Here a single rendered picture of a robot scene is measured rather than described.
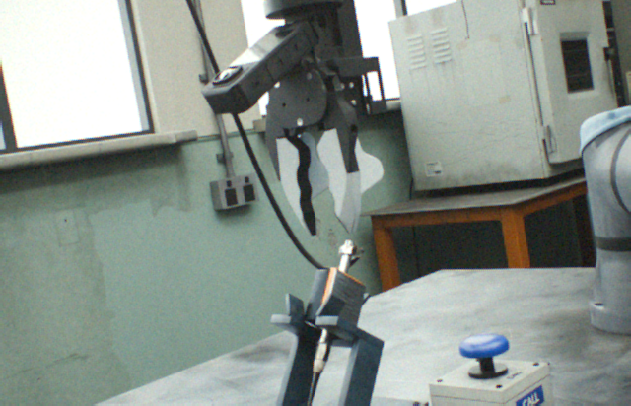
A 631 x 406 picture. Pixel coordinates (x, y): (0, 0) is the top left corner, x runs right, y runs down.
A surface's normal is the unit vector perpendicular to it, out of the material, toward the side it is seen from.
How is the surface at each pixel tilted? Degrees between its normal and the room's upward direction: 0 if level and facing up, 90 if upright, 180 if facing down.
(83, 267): 90
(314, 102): 90
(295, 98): 90
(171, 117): 90
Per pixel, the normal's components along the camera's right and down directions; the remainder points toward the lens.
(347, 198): -0.03, 0.40
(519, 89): -0.69, 0.17
